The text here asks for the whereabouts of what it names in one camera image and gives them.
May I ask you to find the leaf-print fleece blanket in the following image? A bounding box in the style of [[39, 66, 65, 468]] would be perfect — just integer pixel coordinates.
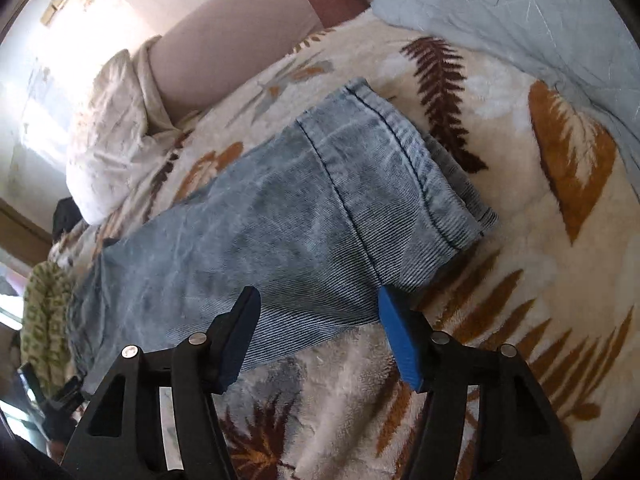
[[47, 10, 640, 480]]

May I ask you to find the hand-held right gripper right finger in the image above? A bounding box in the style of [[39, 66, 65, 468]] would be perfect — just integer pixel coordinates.
[[377, 286, 583, 480]]

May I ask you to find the green patterned quilt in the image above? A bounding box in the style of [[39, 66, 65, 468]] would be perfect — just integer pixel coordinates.
[[19, 260, 82, 397]]

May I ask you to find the white floral pillow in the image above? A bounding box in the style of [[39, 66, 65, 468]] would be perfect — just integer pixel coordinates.
[[65, 35, 197, 226]]

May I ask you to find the black cloth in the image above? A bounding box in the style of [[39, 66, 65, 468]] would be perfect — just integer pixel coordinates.
[[52, 197, 89, 239]]

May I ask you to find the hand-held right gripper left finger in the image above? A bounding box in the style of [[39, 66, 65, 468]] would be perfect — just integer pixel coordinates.
[[59, 286, 262, 480]]

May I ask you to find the wooden door with stained glass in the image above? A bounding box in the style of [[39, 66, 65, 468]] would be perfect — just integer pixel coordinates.
[[0, 197, 54, 281]]

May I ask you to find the light blue quilted cover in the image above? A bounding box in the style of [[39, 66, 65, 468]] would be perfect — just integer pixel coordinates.
[[369, 0, 640, 161]]

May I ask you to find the grey denim jacket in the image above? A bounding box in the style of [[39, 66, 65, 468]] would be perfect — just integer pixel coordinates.
[[67, 77, 499, 397]]

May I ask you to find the pink padded headboard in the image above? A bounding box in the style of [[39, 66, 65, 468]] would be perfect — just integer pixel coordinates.
[[149, 0, 372, 122]]

